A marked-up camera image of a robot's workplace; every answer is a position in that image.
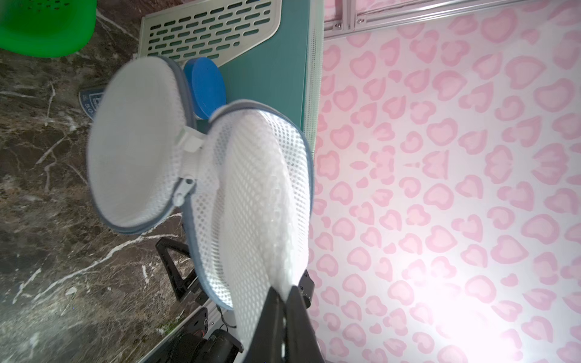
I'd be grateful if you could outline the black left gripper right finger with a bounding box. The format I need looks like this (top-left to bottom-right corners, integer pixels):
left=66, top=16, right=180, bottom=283
left=285, top=286, right=325, bottom=363

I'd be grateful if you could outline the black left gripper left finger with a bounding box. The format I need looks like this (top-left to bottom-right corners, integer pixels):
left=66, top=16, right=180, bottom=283
left=244, top=287, right=286, bottom=363

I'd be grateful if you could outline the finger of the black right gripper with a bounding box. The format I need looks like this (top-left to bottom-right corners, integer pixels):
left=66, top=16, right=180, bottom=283
left=155, top=237, right=200, bottom=301
left=298, top=270, right=315, bottom=309

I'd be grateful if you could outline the white mesh bag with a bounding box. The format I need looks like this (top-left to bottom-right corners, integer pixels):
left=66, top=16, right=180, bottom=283
left=86, top=56, right=313, bottom=347

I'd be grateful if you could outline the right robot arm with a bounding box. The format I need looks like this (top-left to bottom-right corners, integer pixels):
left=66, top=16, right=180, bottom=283
left=142, top=237, right=325, bottom=362

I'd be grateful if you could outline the pencil tube blue lid standing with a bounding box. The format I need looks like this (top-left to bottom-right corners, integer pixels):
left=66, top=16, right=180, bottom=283
left=79, top=56, right=227, bottom=121

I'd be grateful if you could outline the white file organizer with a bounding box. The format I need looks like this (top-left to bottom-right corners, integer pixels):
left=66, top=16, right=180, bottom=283
left=137, top=0, right=324, bottom=147

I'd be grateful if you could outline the green plastic basket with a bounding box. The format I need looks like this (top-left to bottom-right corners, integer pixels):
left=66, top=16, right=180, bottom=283
left=1, top=0, right=97, bottom=58

